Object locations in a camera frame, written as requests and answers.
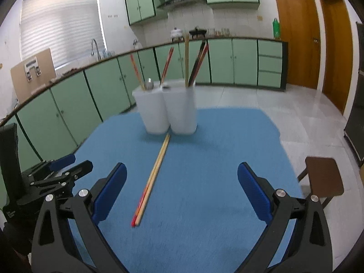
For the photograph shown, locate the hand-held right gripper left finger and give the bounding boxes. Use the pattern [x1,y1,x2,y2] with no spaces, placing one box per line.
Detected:
[31,163,127,273]

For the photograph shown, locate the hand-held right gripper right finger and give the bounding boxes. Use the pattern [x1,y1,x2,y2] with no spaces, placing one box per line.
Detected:
[237,162,333,273]

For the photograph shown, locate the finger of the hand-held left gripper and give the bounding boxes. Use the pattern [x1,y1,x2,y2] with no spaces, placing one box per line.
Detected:
[30,161,94,190]
[23,154,76,177]

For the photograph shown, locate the red-patterned wooden chopstick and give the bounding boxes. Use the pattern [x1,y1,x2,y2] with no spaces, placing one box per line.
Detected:
[192,43,209,86]
[131,134,168,227]
[160,47,174,86]
[135,134,170,226]
[130,54,145,91]
[188,41,207,87]

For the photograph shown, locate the white plastic utensil holder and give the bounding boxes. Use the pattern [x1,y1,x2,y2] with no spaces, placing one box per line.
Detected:
[132,80,198,135]

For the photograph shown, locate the blue tablecloth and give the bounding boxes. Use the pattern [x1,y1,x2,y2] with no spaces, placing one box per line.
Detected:
[68,107,303,273]

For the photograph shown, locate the brown stool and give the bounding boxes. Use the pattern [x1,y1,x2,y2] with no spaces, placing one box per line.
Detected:
[297,156,344,208]

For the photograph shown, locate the brown cardboard panel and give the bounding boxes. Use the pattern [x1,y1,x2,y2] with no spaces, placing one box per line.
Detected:
[11,48,56,103]

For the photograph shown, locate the chrome kitchen faucet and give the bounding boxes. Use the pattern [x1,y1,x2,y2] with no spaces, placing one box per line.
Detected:
[90,39,101,61]

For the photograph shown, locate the green base kitchen cabinets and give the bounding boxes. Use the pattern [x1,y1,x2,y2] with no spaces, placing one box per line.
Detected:
[0,36,288,165]

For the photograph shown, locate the white window blind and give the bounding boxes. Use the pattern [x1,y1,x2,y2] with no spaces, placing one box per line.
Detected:
[20,0,107,70]

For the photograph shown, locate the row of glass jars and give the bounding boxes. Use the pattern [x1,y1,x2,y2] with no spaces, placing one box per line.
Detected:
[209,27,231,37]

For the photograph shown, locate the plain wooden door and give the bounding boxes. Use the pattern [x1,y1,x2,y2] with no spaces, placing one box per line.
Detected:
[318,0,356,115]

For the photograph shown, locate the black wok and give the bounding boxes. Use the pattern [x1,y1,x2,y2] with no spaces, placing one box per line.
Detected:
[189,26,207,39]

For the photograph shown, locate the dark range hood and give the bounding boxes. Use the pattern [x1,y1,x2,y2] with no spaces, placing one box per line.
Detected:
[156,0,207,9]

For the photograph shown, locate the white metal bracket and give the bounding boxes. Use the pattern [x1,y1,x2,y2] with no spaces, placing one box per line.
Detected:
[25,58,41,81]

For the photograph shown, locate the wooden door with handle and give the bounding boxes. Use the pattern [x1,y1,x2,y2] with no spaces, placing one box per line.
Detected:
[271,0,322,89]

